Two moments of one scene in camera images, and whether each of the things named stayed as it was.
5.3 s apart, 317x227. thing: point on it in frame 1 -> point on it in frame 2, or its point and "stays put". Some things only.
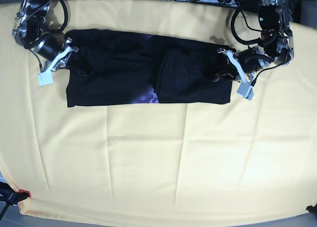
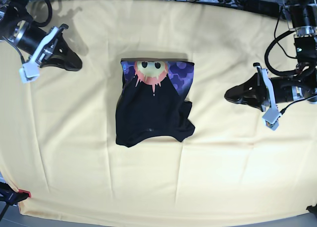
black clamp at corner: (312, 209) stays put
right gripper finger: (223, 75) -> (250, 92)
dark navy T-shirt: (112, 68) -> (151, 100)
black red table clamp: (11, 197) stays put
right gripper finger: (231, 56) -> (264, 75)
